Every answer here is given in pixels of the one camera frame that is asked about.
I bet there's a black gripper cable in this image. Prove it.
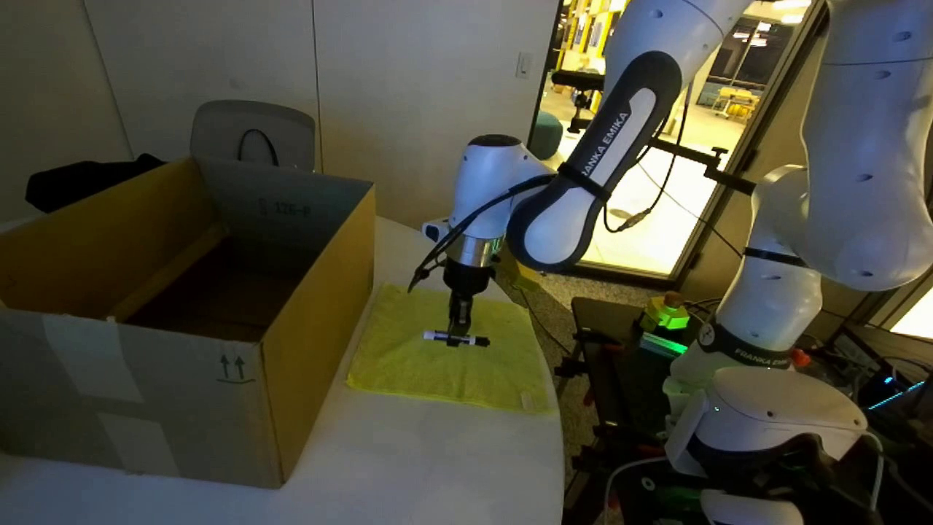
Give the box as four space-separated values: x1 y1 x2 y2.
405 171 558 294

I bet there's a yellow microfiber cloth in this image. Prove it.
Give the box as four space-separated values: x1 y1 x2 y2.
348 285 558 413

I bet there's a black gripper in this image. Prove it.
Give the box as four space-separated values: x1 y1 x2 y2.
444 263 492 336

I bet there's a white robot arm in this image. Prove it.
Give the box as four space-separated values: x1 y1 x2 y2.
421 0 933 476

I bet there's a black bag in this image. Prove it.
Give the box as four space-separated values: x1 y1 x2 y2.
26 154 160 214

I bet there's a large cardboard box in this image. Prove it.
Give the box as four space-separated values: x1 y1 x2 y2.
0 160 375 486

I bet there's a black dry erase marker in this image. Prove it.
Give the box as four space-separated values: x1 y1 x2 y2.
422 329 491 346

